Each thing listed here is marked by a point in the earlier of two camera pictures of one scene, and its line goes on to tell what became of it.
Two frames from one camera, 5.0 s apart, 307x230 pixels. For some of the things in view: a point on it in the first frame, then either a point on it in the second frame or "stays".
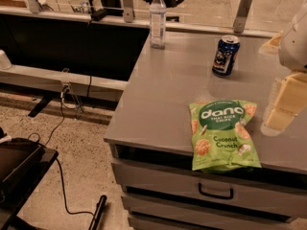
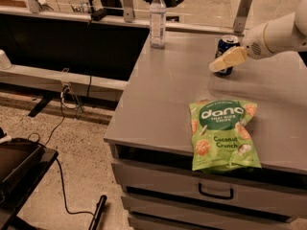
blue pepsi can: (225, 56) stays
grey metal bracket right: (242, 11) stays
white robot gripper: (295, 50) to (254, 43)
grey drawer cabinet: (150, 135) stays
